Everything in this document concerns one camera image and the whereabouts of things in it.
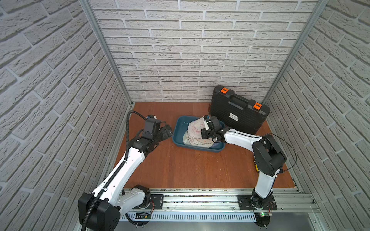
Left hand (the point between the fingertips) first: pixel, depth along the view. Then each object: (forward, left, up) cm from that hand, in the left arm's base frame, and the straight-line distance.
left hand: (167, 128), depth 79 cm
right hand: (+7, -22, -14) cm, 27 cm away
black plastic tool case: (+13, -42, 0) cm, 44 cm away
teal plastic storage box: (+16, -6, -18) cm, 25 cm away
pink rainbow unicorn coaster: (+13, -18, -16) cm, 27 cm away
